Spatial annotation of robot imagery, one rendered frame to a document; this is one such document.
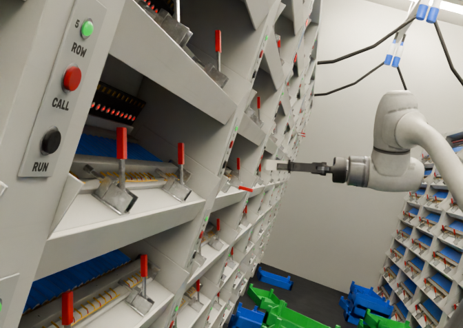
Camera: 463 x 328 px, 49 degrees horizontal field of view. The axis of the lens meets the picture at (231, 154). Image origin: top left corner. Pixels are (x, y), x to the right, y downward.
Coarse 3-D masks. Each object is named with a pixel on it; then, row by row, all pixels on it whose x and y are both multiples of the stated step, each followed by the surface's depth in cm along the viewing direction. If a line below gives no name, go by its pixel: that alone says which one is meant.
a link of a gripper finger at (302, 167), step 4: (296, 164) 144; (300, 164) 143; (304, 164) 143; (308, 164) 143; (312, 164) 143; (316, 164) 142; (320, 164) 142; (324, 164) 141; (296, 168) 144; (300, 168) 143; (304, 168) 143; (308, 168) 143; (312, 168) 143; (316, 168) 143; (320, 172) 142; (324, 172) 142
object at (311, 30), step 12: (312, 24) 236; (312, 36) 235; (276, 120) 236; (276, 132) 236; (264, 156) 236; (264, 168) 236; (252, 204) 236; (240, 240) 236; (228, 288) 236; (228, 300) 244; (216, 324) 236
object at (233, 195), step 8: (232, 168) 167; (240, 168) 167; (224, 176) 107; (240, 176) 167; (248, 176) 166; (224, 184) 107; (248, 184) 166; (232, 192) 134; (240, 192) 149; (216, 200) 111; (224, 200) 123; (232, 200) 141; (240, 200) 165; (216, 208) 120
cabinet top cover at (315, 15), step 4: (316, 0) 205; (320, 0) 203; (316, 4) 210; (320, 4) 208; (312, 8) 217; (316, 8) 215; (320, 8) 215; (312, 12) 222; (316, 12) 220; (320, 12) 222; (312, 16) 227; (316, 16) 225; (320, 16) 229; (312, 20) 233; (316, 20) 231
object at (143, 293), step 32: (128, 256) 99; (160, 256) 98; (32, 288) 64; (64, 288) 70; (96, 288) 74; (128, 288) 82; (160, 288) 96; (32, 320) 57; (64, 320) 55; (96, 320) 71; (128, 320) 76
